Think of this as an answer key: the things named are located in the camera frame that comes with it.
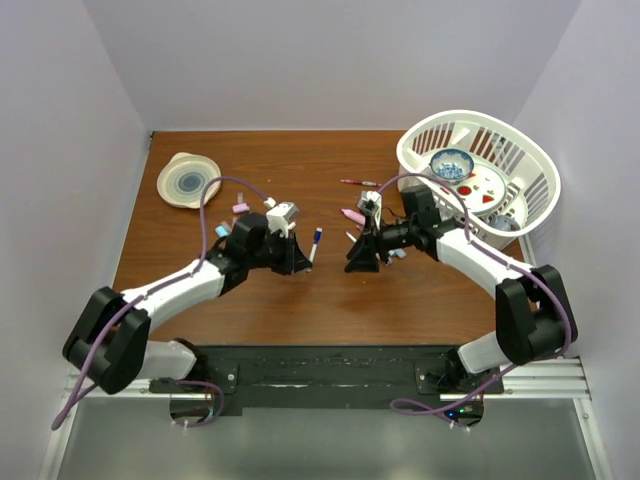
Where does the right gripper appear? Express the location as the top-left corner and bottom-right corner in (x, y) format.
(345, 212), (418, 273)

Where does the cream swirl plate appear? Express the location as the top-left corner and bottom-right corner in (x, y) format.
(156, 152), (221, 209)

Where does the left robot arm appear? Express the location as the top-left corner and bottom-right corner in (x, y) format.
(62, 213), (312, 394)

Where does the pink highlighter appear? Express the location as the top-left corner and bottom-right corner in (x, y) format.
(341, 208), (366, 226)

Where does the purple cable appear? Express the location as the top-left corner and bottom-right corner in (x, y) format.
(374, 171), (574, 418)
(49, 176), (276, 431)

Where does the light blue highlighter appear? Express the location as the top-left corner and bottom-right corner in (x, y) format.
(389, 249), (407, 259)

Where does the dark blue white marker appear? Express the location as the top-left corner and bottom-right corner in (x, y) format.
(309, 227), (323, 263)

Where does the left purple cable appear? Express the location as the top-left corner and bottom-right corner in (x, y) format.
(49, 176), (276, 431)

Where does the white laundry basket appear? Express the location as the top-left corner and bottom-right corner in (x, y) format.
(396, 110), (561, 250)

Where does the grey patterned cup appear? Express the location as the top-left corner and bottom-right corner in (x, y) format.
(489, 215), (520, 232)

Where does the blue white bowl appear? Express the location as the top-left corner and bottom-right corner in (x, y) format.
(429, 148), (475, 183)

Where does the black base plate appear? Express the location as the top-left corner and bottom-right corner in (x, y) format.
(149, 342), (557, 419)

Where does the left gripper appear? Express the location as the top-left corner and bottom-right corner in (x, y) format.
(246, 228), (312, 275)

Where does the aluminium rail frame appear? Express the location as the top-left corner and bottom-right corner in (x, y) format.
(49, 234), (612, 480)

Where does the red pen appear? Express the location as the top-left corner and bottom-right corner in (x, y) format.
(340, 179), (382, 188)

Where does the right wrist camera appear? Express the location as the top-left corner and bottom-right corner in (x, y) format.
(357, 190), (382, 230)

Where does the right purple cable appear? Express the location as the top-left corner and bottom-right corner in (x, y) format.
(374, 171), (574, 418)

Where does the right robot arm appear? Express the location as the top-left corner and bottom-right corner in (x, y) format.
(345, 186), (578, 393)

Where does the light blue highlighter cap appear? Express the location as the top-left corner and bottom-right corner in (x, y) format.
(215, 225), (229, 238)

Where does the white fruit pattern plate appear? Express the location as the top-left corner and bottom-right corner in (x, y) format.
(447, 163), (507, 216)

